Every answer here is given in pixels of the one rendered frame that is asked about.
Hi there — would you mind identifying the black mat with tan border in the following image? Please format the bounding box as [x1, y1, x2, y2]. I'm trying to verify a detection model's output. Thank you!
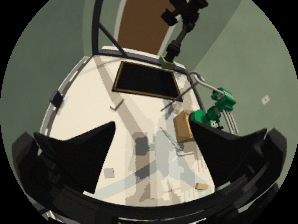
[112, 61, 181, 100]

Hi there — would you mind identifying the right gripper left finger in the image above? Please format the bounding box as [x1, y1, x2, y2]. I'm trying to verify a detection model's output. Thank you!
[33, 121, 116, 194]

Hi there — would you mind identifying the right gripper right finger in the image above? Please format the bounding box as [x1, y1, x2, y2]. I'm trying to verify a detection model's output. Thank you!
[190, 120, 267, 188]

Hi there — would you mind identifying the tan wooden bar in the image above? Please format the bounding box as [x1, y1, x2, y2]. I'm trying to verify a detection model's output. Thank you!
[195, 183, 209, 190]

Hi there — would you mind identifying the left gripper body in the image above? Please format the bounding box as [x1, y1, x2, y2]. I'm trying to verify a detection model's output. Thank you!
[161, 0, 208, 26]

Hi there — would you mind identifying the brown wooden block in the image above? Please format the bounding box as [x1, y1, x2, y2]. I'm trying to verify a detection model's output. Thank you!
[173, 110, 195, 143]

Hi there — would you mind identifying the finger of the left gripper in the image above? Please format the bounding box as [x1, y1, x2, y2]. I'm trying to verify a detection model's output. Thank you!
[163, 8, 177, 24]
[194, 0, 206, 7]

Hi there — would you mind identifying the green bench vise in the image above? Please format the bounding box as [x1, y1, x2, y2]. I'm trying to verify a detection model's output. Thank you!
[191, 87, 236, 126]

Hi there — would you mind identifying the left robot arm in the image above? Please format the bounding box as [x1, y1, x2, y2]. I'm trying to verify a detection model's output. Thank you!
[163, 0, 200, 63]

